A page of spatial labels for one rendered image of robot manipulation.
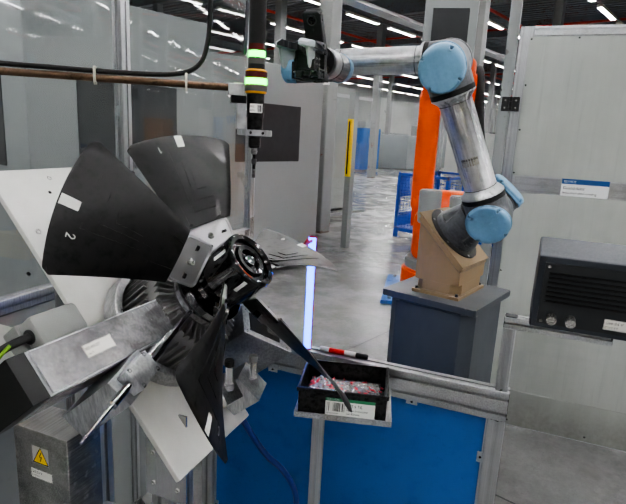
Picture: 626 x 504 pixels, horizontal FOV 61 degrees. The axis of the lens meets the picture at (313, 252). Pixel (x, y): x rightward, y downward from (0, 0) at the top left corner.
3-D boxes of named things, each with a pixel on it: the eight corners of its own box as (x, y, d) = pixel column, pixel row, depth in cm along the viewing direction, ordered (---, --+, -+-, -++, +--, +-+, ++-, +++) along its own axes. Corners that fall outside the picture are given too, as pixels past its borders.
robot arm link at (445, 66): (519, 222, 150) (465, 29, 135) (516, 243, 138) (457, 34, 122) (477, 231, 156) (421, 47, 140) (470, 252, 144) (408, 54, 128)
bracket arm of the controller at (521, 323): (502, 328, 129) (504, 316, 129) (503, 324, 132) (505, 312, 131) (612, 346, 121) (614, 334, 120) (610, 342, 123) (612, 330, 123)
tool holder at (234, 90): (228, 134, 102) (229, 81, 100) (226, 134, 109) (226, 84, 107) (274, 136, 105) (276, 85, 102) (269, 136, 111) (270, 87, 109)
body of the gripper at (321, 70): (318, 77, 124) (336, 82, 135) (319, 38, 122) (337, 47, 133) (289, 78, 127) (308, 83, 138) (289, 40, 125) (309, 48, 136)
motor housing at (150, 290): (154, 395, 102) (198, 366, 97) (91, 296, 104) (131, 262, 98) (218, 353, 123) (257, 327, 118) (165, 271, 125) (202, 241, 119)
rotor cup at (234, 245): (167, 283, 99) (213, 246, 94) (196, 250, 112) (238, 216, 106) (220, 337, 102) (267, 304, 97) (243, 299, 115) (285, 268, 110)
